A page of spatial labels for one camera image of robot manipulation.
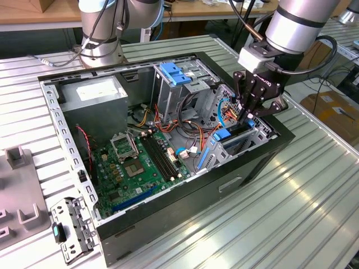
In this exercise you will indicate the metal expansion slot retainer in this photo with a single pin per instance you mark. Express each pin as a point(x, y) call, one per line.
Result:
point(74, 213)

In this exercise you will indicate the CPU socket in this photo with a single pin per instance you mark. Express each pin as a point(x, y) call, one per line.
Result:
point(134, 168)

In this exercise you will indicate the blue expansion slot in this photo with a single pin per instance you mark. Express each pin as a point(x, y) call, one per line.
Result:
point(134, 199)

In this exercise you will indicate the black RAM slot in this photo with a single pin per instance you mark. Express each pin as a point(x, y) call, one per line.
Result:
point(159, 157)
point(165, 155)
point(162, 156)
point(156, 158)

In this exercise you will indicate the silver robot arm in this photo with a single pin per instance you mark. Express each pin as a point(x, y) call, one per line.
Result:
point(297, 25)

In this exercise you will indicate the large cardboard box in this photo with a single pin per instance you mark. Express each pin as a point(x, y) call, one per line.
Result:
point(331, 117)

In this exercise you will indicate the blue drive cage latch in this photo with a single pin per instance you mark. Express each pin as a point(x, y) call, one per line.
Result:
point(174, 75)

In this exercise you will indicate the hard disk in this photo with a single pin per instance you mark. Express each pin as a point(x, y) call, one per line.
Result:
point(221, 134)

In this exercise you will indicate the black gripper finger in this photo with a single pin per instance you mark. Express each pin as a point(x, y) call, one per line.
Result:
point(276, 107)
point(242, 92)

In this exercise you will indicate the grey power supply unit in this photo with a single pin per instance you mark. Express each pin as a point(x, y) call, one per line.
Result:
point(95, 112)

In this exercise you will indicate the black open PC case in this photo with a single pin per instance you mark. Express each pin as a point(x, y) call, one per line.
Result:
point(182, 207)

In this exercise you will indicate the green motherboard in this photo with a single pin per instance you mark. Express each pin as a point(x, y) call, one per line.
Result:
point(151, 183)

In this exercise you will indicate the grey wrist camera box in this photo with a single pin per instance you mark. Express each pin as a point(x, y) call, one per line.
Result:
point(252, 60)

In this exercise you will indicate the metal disk bay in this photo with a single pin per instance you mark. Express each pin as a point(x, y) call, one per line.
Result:
point(216, 157)

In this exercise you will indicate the metal slat side table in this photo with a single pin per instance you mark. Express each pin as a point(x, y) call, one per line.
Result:
point(350, 45)

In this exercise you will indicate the grey parts rack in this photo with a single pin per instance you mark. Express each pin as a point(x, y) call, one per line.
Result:
point(19, 190)

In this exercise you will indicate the black case fan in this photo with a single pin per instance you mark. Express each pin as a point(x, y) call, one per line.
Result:
point(82, 162)

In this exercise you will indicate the metal drive cage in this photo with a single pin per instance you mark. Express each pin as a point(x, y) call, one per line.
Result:
point(168, 98)

